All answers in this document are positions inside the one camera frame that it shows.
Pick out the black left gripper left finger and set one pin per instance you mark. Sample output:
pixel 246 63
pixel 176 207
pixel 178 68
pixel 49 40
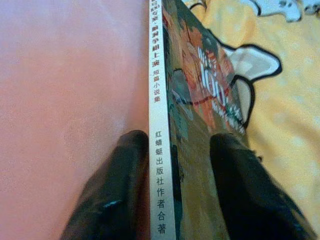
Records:
pixel 112 195

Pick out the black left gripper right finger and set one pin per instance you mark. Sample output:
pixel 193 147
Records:
pixel 250 200

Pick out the paperback book colourful cover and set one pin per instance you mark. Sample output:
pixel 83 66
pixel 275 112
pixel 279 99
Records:
pixel 195 150

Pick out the pink pillow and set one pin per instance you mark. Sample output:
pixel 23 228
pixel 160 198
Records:
pixel 62 100

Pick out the yellow duck print blanket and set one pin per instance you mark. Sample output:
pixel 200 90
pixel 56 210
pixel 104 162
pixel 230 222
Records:
pixel 287 112

